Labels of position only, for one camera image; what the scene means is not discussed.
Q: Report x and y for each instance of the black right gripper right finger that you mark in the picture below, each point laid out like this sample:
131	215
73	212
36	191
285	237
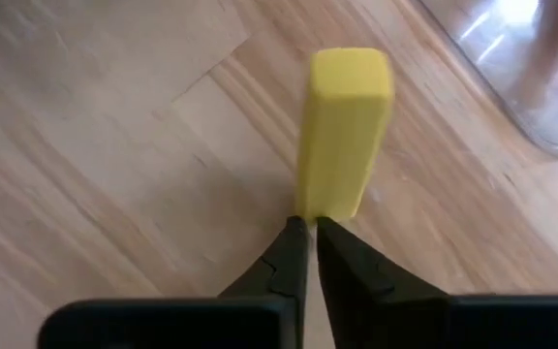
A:
351	281

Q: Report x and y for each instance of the clear plastic bin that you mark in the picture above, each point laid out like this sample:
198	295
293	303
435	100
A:
516	63

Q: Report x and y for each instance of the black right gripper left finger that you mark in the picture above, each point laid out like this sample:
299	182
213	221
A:
288	271

